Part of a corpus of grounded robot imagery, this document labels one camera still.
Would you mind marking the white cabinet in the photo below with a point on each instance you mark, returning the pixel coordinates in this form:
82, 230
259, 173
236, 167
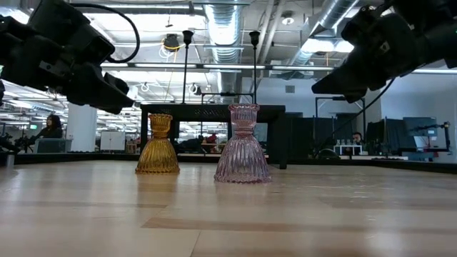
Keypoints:
113, 141

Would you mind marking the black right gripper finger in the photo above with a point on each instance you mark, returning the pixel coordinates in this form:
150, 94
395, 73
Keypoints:
357, 98
350, 80

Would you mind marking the pink ribbed glass candle holder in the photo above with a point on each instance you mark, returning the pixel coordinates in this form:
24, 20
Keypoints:
242, 157

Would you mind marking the person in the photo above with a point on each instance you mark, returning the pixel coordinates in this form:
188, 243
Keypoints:
356, 137
51, 128

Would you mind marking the black boom stand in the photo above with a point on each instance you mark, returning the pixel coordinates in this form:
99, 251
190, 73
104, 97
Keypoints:
446, 135

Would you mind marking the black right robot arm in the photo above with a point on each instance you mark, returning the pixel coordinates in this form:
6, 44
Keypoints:
444, 35

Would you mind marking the white round column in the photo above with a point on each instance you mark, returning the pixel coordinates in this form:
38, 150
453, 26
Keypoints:
82, 128

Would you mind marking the black hanging ceiling device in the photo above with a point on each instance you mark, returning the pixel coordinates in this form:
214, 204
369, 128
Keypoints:
171, 42

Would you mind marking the long ceiling light strip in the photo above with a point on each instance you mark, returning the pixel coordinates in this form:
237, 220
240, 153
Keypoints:
164, 65

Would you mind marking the silver slanted ceiling duct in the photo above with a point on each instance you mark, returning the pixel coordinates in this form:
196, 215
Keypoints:
332, 14

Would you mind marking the amber ribbed glass candle holder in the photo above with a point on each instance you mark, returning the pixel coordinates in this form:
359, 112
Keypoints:
157, 153

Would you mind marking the tall black metal candlestick holder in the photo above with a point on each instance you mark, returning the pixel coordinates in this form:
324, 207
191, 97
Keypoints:
254, 36
187, 35

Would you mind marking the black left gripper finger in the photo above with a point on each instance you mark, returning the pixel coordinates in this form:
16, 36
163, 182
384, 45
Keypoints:
119, 85
100, 96

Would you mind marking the silver ribbed ceiling duct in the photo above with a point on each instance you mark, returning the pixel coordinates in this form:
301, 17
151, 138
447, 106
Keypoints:
224, 21

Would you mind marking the black perforated metal shelf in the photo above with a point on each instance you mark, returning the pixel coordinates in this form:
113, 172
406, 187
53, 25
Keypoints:
200, 112

